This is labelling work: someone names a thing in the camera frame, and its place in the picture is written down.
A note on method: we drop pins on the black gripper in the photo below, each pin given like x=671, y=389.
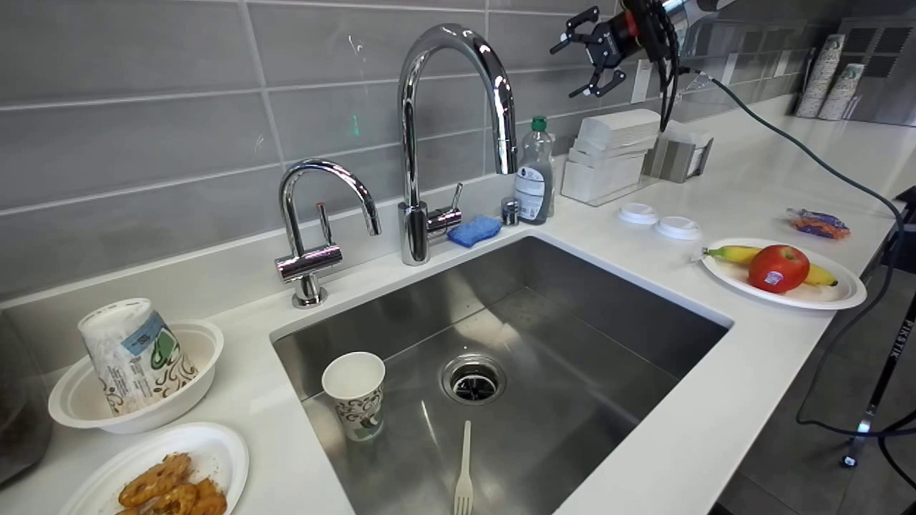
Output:
x=640, y=30

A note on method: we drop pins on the green capped soap bottle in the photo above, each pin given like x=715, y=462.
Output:
x=533, y=181

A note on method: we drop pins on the white paper towel dispenser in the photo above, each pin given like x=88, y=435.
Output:
x=610, y=151

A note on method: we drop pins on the shiny grey napkin holder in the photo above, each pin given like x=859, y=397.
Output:
x=679, y=157

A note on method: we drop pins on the white round lid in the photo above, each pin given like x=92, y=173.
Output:
x=676, y=226
x=636, y=214

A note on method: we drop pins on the chrome round counter button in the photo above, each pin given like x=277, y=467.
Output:
x=510, y=211

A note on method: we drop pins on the tall chrome faucet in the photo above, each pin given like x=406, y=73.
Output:
x=411, y=144

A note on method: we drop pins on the blue sponge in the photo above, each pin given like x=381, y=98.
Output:
x=477, y=229

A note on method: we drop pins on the stack of paper cups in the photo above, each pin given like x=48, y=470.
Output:
x=824, y=74
x=845, y=91

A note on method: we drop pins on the yellow banana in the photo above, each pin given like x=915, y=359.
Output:
x=731, y=253

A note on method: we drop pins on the stainless steel sink basin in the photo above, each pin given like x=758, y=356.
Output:
x=573, y=332

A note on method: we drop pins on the colourful snack packet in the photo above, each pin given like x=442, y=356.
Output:
x=818, y=223

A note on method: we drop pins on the red apple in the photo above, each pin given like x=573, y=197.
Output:
x=781, y=269

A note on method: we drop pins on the white plate with fruit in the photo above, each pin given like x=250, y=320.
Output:
x=754, y=289

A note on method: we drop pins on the small chrome faucet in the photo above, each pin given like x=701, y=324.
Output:
x=291, y=219

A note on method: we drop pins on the sink drain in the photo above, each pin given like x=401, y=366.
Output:
x=473, y=379

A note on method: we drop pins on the small paper cup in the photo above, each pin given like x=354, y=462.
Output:
x=357, y=387

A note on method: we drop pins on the white plastic fork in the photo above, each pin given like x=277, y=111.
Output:
x=466, y=467

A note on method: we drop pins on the black tripod stand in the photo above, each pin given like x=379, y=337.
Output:
x=882, y=380

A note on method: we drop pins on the white paper bowl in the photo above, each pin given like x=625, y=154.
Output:
x=205, y=352

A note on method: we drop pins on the printed paper cup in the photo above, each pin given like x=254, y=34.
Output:
x=131, y=352

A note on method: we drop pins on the white plate with fried food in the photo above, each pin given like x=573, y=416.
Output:
x=210, y=453

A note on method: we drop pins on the fried food pieces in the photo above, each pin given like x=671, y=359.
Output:
x=174, y=486

